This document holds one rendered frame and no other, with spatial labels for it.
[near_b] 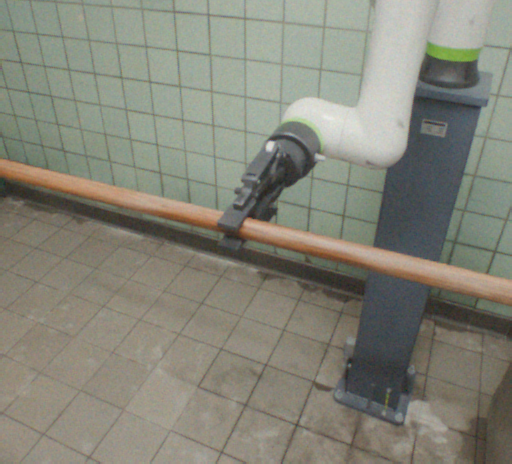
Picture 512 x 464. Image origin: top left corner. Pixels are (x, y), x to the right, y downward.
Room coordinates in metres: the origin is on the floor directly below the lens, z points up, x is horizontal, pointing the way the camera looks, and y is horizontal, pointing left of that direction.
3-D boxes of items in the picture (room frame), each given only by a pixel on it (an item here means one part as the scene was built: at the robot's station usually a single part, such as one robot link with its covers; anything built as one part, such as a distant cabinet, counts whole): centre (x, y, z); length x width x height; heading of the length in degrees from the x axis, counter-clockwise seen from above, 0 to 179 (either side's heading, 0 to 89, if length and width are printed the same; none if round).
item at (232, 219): (0.55, 0.02, 1.21); 0.07 x 0.03 x 0.01; 157
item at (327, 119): (0.85, -0.12, 1.20); 0.14 x 0.13 x 0.11; 157
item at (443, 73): (1.20, -0.51, 1.23); 0.26 x 0.15 x 0.06; 154
